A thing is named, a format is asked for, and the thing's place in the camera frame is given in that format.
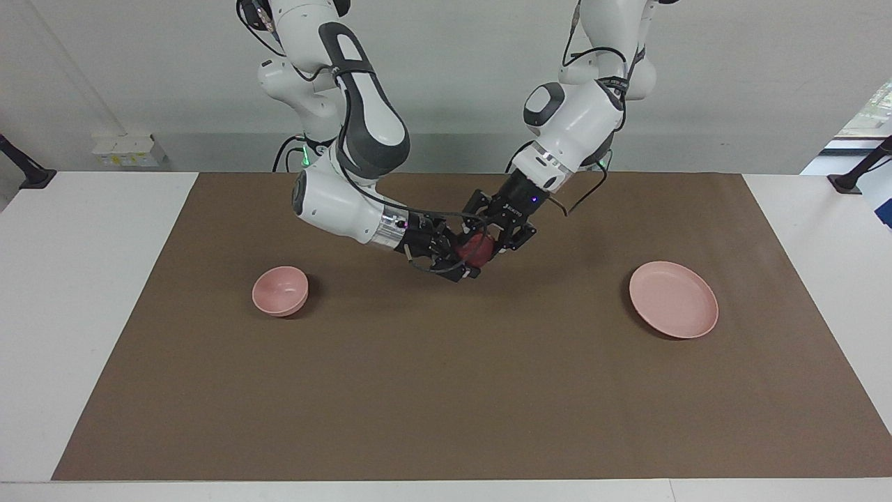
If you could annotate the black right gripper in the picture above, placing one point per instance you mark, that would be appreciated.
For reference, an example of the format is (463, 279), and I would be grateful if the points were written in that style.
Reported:
(421, 238)

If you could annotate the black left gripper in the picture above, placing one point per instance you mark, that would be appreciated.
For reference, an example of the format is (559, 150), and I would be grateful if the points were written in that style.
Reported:
(512, 202)

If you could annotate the dark red apple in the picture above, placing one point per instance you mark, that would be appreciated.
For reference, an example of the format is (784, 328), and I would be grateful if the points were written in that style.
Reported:
(476, 251)

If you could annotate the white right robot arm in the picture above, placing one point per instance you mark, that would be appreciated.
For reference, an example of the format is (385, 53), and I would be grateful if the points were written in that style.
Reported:
(362, 125)

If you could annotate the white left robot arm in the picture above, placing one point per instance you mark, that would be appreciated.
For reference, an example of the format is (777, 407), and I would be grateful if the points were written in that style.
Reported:
(578, 118)

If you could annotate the pink bowl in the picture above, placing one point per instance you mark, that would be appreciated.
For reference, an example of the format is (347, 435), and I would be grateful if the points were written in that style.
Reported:
(279, 289)

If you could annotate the pink plate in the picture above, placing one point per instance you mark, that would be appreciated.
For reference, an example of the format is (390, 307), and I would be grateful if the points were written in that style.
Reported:
(672, 300)

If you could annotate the brown table mat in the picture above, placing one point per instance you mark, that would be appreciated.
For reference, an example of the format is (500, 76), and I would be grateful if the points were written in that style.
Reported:
(446, 376)

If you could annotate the white wall socket box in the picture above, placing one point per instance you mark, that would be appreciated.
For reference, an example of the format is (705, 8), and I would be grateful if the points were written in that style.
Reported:
(129, 150)

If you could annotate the black camera stand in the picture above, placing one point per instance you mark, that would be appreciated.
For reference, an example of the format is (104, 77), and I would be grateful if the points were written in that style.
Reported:
(24, 171)
(854, 174)

